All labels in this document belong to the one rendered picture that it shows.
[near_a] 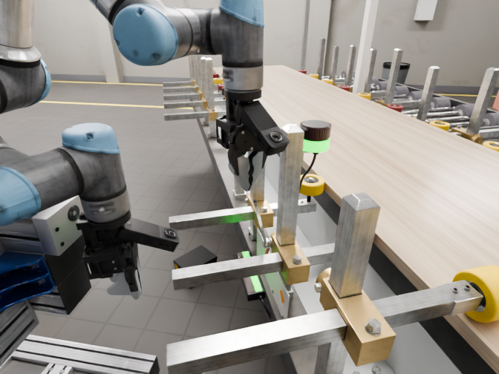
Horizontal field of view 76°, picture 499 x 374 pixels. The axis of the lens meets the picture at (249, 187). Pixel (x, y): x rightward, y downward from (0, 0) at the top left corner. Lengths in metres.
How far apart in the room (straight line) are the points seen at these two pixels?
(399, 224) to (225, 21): 0.58
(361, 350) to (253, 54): 0.48
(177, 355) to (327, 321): 0.20
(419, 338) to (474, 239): 0.25
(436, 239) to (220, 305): 1.22
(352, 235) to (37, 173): 0.42
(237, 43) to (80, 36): 8.09
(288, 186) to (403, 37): 6.68
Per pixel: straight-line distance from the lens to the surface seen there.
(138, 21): 0.48
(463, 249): 0.81
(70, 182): 0.51
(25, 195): 0.49
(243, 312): 1.74
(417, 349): 0.79
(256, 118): 0.59
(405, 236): 0.79
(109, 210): 0.57
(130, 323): 1.80
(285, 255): 0.71
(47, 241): 0.75
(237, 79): 0.59
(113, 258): 0.63
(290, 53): 7.07
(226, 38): 0.59
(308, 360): 0.76
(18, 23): 0.83
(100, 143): 0.52
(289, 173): 0.64
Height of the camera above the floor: 1.33
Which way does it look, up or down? 28 degrees down
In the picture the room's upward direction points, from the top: straight up
